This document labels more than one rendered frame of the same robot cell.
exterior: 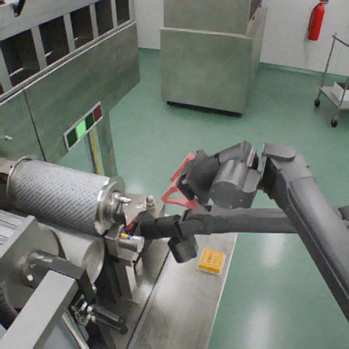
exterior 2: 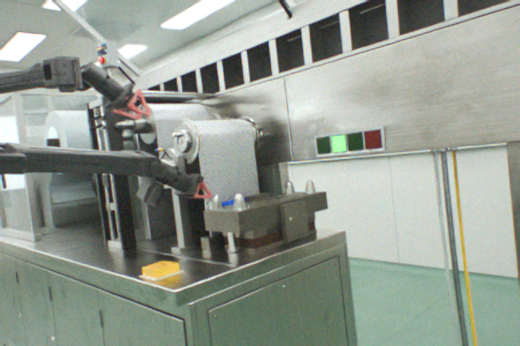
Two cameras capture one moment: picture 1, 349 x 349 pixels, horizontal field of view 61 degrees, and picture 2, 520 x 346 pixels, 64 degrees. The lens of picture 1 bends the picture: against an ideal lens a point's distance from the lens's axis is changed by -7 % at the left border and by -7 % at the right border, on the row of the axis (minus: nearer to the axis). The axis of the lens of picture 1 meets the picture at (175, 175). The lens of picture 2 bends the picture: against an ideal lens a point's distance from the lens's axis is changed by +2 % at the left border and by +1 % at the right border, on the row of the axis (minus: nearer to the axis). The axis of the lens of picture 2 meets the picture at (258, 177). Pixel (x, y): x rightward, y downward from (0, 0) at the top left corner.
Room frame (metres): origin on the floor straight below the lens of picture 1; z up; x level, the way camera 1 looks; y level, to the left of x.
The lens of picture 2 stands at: (1.35, -0.92, 1.18)
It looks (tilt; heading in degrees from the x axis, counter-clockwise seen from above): 3 degrees down; 118
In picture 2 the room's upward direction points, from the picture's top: 7 degrees counter-clockwise
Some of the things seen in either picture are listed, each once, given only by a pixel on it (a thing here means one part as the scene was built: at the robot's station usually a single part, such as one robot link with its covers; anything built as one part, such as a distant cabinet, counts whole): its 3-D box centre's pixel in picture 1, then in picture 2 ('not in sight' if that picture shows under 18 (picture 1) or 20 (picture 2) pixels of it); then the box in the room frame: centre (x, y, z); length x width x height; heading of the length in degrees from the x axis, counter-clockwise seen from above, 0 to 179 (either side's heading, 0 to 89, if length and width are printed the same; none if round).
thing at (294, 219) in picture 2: not in sight; (295, 220); (0.83, 0.23, 0.96); 0.10 x 0.03 x 0.11; 71
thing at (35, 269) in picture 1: (48, 273); (139, 124); (0.28, 0.21, 1.33); 0.06 x 0.06 x 0.06; 71
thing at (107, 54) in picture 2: not in sight; (106, 55); (0.01, 0.36, 1.66); 0.07 x 0.07 x 0.10; 87
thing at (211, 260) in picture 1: (211, 260); (161, 269); (0.60, -0.12, 0.91); 0.07 x 0.07 x 0.02; 71
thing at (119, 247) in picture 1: (128, 268); (177, 203); (0.47, 0.13, 1.05); 0.06 x 0.05 x 0.31; 71
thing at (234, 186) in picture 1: (252, 179); (75, 78); (0.39, -0.13, 1.44); 0.12 x 0.11 x 0.09; 69
